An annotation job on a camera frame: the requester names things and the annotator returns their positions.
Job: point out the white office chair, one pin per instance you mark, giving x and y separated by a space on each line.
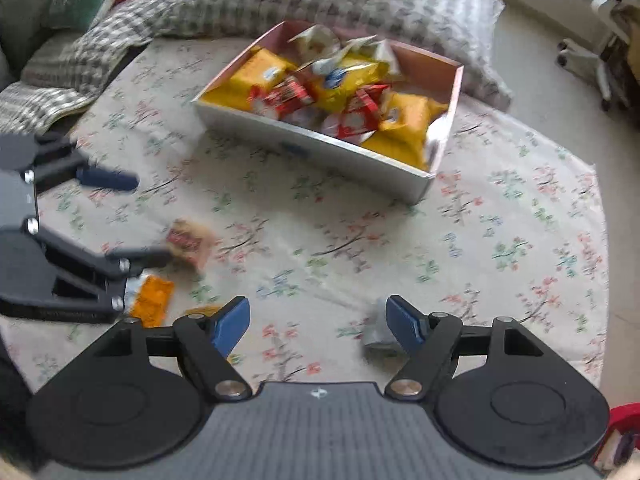
605 25

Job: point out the red and white snack packet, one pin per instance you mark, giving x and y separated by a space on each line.
350 127

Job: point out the red garment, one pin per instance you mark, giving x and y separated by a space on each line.
622 425

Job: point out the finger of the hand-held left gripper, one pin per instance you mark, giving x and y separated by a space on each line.
145 259
107 179

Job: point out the yellow packet with blue label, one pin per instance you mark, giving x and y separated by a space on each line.
345 77

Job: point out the white and orange snack packet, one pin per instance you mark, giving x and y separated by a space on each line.
152 297

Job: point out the clear plastic snack packet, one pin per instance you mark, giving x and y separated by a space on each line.
437 132

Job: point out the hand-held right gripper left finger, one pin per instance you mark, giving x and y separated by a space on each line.
230 327

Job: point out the mustard yellow snack packet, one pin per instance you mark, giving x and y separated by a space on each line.
407 120
255 77

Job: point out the white crinkled snack packet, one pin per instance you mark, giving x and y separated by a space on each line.
377 50
317 40

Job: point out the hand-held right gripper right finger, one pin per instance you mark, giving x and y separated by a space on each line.
402 325

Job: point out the grey checkered blanket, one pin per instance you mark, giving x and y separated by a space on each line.
45 90
325 0

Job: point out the small beige snack packet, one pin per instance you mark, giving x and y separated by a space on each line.
187 245

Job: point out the small red snack packet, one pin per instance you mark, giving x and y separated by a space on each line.
365 100
282 97

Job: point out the grey sofa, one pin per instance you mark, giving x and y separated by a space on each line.
20 5

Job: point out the pink cardboard box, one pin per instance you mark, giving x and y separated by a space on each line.
320 152

